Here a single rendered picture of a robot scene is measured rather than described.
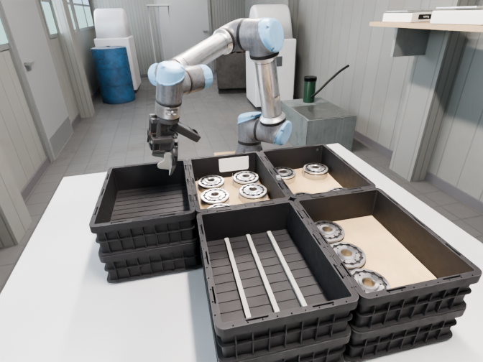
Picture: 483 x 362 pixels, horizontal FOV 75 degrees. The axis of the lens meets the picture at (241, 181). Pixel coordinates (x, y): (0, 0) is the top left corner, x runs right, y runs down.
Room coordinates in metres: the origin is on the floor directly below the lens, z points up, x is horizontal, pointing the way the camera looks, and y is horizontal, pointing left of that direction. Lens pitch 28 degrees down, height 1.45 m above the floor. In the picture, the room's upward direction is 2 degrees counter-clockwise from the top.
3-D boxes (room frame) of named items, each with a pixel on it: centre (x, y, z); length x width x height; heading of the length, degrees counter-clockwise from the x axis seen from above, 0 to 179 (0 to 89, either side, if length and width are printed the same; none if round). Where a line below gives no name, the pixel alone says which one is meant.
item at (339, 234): (0.75, -0.25, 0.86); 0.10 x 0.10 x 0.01
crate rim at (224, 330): (0.60, -0.05, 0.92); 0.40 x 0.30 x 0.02; 12
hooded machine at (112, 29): (6.93, 2.47, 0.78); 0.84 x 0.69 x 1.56; 13
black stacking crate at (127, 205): (0.93, 0.32, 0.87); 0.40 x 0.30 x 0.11; 12
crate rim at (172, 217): (0.93, 0.32, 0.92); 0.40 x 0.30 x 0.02; 12
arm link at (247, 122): (1.46, -0.05, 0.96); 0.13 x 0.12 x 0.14; 53
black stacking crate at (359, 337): (0.66, -0.34, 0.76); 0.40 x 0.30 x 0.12; 12
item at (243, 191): (1.01, -0.04, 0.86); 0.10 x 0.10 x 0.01
